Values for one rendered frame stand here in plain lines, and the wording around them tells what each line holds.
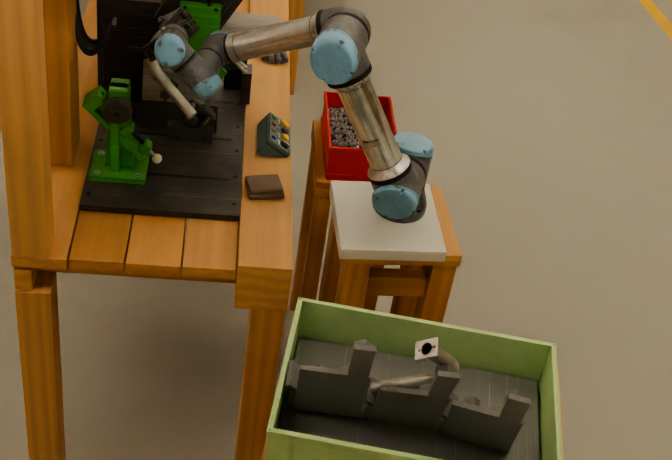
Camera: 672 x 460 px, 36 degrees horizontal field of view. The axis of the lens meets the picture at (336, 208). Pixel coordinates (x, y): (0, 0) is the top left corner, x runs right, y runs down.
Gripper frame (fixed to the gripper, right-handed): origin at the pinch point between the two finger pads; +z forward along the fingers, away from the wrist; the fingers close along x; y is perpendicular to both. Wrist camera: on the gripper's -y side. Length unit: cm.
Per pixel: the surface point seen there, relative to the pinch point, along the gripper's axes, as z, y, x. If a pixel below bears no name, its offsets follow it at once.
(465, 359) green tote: -74, 17, -95
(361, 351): -108, 9, -59
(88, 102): -25.2, -25.1, 1.6
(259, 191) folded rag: -25, -7, -46
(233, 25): 21.3, 9.0, -13.8
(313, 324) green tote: -69, -7, -67
